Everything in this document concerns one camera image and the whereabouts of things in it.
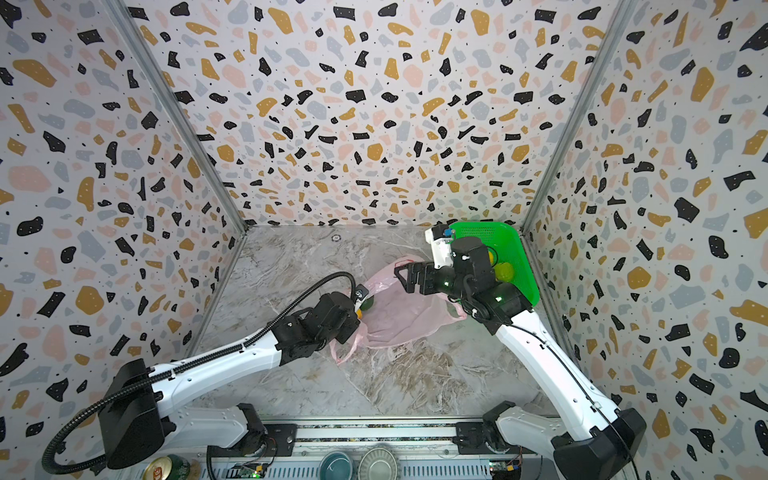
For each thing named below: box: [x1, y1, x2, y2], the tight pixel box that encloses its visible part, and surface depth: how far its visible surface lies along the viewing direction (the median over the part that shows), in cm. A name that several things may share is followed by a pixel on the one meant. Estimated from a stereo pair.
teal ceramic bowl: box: [319, 451, 353, 480], surface depth 71 cm
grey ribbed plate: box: [358, 447, 398, 480], surface depth 72 cm
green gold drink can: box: [143, 454, 191, 480], surface depth 63 cm
